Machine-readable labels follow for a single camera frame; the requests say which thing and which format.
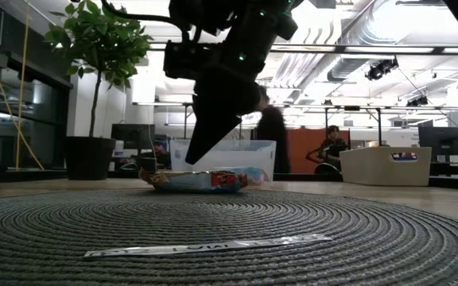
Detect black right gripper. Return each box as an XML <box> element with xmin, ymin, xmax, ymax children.
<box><xmin>162</xmin><ymin>11</ymin><xmax>300</xmax><ymax>166</ymax></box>

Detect blue red-ended granola bar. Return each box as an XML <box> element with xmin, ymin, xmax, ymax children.
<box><xmin>139</xmin><ymin>169</ymin><xmax>250</xmax><ymax>195</ymax></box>

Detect white translucent plastic bin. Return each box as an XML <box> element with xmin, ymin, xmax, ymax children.
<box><xmin>169</xmin><ymin>139</ymin><xmax>278</xmax><ymax>184</ymax></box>

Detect person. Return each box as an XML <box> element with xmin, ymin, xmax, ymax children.
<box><xmin>306</xmin><ymin>124</ymin><xmax>350</xmax><ymax>175</ymax></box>
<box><xmin>140</xmin><ymin>138</ymin><xmax>173</xmax><ymax>171</ymax></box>
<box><xmin>254</xmin><ymin>85</ymin><xmax>291</xmax><ymax>175</ymax></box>

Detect black computer monitor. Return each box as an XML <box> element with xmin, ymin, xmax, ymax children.
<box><xmin>110</xmin><ymin>123</ymin><xmax>157</xmax><ymax>151</ymax></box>
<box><xmin>417</xmin><ymin>126</ymin><xmax>458</xmax><ymax>153</ymax></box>

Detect orange partition panel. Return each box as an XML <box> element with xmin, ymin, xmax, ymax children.
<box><xmin>285</xmin><ymin>127</ymin><xmax>351</xmax><ymax>175</ymax></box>

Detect white label strip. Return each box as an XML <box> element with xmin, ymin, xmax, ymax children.
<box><xmin>83</xmin><ymin>233</ymin><xmax>334</xmax><ymax>258</ymax></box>

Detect black plant pot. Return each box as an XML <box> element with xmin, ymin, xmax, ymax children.
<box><xmin>64</xmin><ymin>136</ymin><xmax>117</xmax><ymax>182</ymax></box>

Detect green leafy plant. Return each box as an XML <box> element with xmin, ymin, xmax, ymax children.
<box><xmin>44</xmin><ymin>0</ymin><xmax>153</xmax><ymax>138</ymax></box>

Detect dark round plate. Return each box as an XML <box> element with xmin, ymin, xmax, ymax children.
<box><xmin>0</xmin><ymin>186</ymin><xmax>458</xmax><ymax>286</ymax></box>

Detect black ceiling spot lamp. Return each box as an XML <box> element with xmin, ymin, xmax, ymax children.
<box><xmin>364</xmin><ymin>57</ymin><xmax>400</xmax><ymax>82</ymax></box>
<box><xmin>406</xmin><ymin>95</ymin><xmax>429</xmax><ymax>108</ymax></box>

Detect black table frame rail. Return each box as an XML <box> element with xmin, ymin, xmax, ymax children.
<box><xmin>107</xmin><ymin>170</ymin><xmax>458</xmax><ymax>190</ymax></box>

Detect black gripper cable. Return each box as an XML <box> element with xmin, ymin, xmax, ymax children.
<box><xmin>100</xmin><ymin>0</ymin><xmax>174</xmax><ymax>24</ymax></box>

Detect beige handled plastic bin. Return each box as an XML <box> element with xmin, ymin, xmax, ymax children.
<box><xmin>339</xmin><ymin>145</ymin><xmax>433</xmax><ymax>187</ymax></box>

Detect yellow extension cable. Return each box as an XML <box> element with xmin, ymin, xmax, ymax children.
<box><xmin>0</xmin><ymin>0</ymin><xmax>46</xmax><ymax>172</ymax></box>

